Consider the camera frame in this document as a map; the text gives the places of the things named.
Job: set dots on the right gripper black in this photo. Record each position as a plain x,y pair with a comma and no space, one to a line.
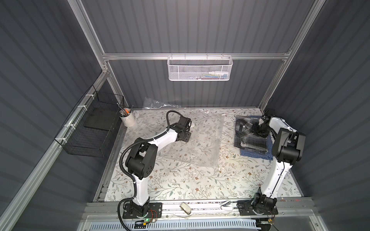
258,129

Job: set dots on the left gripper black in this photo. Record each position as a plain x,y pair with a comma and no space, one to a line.
186,135

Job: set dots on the black white plaid shirt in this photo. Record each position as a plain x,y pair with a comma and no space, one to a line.
248,136

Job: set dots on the blue checked shirt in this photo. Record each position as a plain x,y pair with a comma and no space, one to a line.
267,156

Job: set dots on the clear plastic vacuum bag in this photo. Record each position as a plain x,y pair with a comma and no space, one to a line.
206,131

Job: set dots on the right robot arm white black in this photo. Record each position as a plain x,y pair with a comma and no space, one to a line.
287,149

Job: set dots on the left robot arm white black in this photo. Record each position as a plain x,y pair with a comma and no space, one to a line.
138,159

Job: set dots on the white pen cup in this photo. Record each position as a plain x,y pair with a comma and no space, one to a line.
128,120

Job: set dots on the white bottle in basket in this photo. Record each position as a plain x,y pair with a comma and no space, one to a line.
219,74

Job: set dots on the black foam pad in basket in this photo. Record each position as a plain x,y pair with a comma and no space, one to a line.
101,119

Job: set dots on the white wire mesh basket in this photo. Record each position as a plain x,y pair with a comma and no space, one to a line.
196,68

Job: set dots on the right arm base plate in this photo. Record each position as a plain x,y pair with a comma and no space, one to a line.
249,208

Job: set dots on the beige small device on rail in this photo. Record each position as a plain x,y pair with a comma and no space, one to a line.
186,208

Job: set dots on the white clip on rail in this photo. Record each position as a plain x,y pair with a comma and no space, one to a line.
226,206

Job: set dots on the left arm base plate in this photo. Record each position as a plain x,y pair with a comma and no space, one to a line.
148,210

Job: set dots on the black wire basket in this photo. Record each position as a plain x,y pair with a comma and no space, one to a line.
80,141

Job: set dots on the white perforated cable tray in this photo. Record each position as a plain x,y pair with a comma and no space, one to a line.
198,224

